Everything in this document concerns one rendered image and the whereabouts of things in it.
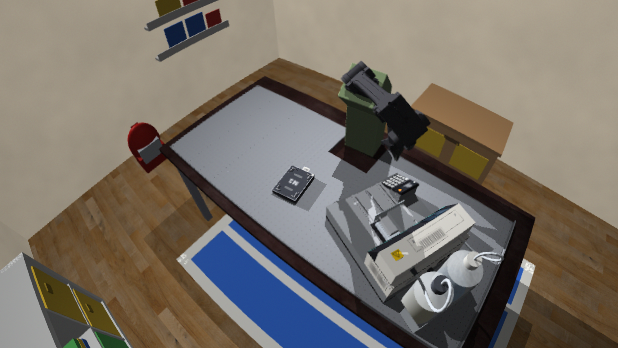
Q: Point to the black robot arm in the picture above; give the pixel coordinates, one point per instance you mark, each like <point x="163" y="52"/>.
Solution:
<point x="400" y="116"/>

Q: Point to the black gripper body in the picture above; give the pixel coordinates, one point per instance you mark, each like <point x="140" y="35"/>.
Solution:
<point x="390" y="146"/>

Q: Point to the white plastic bottle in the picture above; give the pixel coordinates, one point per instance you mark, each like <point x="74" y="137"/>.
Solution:
<point x="415" y="301"/>
<point x="459" y="271"/>

